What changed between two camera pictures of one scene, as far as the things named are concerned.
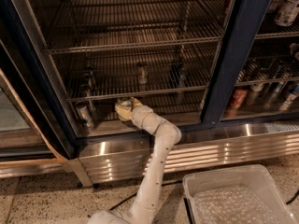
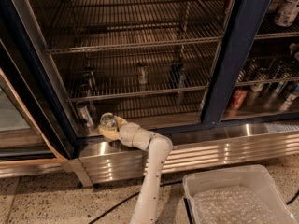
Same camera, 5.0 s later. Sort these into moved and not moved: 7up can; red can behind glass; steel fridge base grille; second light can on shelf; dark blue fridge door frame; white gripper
Moved: 7up can; white gripper
Not moved: steel fridge base grille; red can behind glass; dark blue fridge door frame; second light can on shelf
